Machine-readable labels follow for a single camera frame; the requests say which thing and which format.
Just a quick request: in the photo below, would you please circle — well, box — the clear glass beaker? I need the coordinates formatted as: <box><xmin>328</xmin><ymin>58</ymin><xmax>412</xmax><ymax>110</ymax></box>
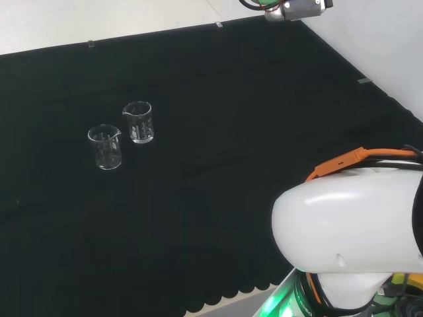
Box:
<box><xmin>122</xmin><ymin>100</ymin><xmax>155</xmax><ymax>145</ymax></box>
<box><xmin>87</xmin><ymin>123</ymin><xmax>123</xmax><ymax>171</ymax></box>

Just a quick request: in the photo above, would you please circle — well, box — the black bench cloth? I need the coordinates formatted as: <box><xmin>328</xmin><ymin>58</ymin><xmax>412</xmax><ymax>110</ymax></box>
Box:
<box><xmin>0</xmin><ymin>15</ymin><xmax>423</xmax><ymax>317</ymax></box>

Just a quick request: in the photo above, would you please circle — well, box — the yellow stop button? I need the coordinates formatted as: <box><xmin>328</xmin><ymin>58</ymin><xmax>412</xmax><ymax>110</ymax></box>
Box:
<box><xmin>392</xmin><ymin>273</ymin><xmax>423</xmax><ymax>289</ymax></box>

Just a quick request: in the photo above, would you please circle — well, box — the orange cable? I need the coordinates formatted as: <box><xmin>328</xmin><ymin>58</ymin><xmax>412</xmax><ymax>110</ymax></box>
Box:
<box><xmin>303</xmin><ymin>146</ymin><xmax>423</xmax><ymax>312</ymax></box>

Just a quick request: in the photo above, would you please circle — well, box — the green cable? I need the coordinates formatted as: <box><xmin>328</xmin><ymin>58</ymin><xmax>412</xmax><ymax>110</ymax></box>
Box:
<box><xmin>250</xmin><ymin>0</ymin><xmax>284</xmax><ymax>11</ymax></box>

